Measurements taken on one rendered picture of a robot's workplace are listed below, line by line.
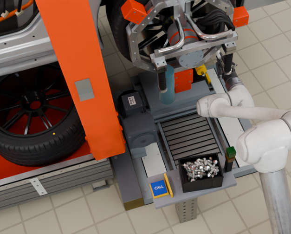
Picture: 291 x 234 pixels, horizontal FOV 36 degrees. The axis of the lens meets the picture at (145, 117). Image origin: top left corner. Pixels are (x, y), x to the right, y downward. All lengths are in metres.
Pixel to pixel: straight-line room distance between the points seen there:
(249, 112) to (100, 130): 0.69
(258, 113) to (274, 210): 0.45
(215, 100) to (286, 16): 1.62
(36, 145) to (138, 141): 0.57
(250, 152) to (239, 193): 1.08
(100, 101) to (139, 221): 1.03
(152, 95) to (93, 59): 1.21
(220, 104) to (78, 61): 0.80
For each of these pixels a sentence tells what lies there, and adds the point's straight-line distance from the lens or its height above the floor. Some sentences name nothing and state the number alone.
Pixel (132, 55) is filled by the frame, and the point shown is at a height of 0.82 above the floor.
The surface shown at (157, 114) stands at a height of 0.15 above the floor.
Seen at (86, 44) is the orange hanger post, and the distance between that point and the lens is 1.61.
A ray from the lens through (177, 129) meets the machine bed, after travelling 2.88.
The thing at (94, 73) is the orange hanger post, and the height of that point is 1.20.
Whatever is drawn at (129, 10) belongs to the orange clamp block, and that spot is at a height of 1.11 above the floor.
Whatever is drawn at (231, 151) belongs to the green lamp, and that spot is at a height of 0.66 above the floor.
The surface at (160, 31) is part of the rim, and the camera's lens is 2.36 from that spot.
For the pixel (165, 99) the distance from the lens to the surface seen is 2.44.
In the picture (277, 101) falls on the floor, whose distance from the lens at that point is 3.13.
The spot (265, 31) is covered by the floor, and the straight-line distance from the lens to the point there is 3.52.
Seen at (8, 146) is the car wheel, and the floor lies 0.50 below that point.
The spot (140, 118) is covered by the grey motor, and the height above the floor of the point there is 0.41.
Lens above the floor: 2.53
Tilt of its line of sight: 57 degrees down
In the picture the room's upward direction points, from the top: 8 degrees counter-clockwise
